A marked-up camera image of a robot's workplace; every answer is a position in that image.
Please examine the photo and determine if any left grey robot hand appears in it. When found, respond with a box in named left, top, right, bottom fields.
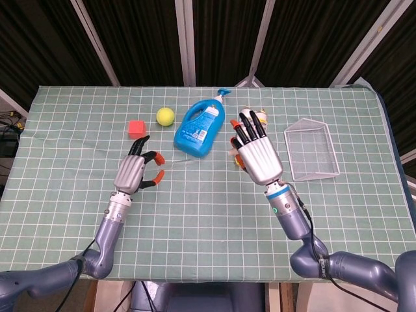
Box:
left=113, top=135, right=166, bottom=196

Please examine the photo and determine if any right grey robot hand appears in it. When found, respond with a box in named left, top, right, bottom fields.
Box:
left=229, top=109, right=284, bottom=187

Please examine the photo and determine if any clear plastic tube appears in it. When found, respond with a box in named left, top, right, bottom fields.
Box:
left=159, top=157, right=196, bottom=172

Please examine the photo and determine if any red cube block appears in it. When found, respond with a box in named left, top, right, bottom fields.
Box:
left=127, top=120, right=146, bottom=140

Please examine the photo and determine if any clear plastic basket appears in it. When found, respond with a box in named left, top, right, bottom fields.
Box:
left=283, top=118, right=341, bottom=183

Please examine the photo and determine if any yellow tennis ball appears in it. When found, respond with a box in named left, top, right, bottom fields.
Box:
left=156, top=107, right=177, bottom=127

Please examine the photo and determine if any blue detergent pump bottle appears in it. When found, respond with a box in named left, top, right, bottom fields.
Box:
left=173, top=88, right=233, bottom=159

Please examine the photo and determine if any green checked tablecloth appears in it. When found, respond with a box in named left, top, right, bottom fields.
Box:
left=0, top=84, right=411, bottom=283

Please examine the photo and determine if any blue-grey robot torso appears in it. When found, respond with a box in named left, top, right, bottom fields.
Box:
left=129, top=281, right=266, bottom=312

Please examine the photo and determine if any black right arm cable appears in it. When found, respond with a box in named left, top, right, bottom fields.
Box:
left=287, top=183, right=369, bottom=312

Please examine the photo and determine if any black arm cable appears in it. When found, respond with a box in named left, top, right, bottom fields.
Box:
left=54, top=238, right=98, bottom=312
left=287, top=183, right=369, bottom=312

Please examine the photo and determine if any white partition frame post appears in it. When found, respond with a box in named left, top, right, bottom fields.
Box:
left=329, top=0, right=416, bottom=88
left=235, top=0, right=276, bottom=88
left=69, top=0, right=122, bottom=87
left=174, top=0, right=198, bottom=87

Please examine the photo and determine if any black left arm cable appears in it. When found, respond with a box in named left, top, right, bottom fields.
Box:
left=54, top=238, right=98, bottom=312

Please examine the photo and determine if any black box with cables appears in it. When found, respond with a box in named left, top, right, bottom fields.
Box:
left=0, top=109, right=27, bottom=157

